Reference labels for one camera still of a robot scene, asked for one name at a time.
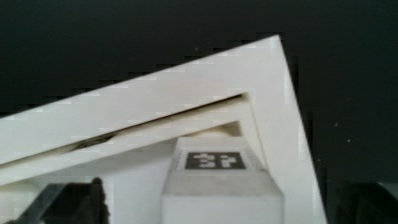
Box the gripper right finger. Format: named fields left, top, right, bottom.
left=334, top=182, right=398, bottom=224

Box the white square tabletop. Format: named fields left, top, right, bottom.
left=0, top=97, right=261, bottom=224

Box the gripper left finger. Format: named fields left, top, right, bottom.
left=9, top=178, right=110, bottom=224

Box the white front fence bar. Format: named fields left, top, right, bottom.
left=0, top=37, right=327, bottom=224

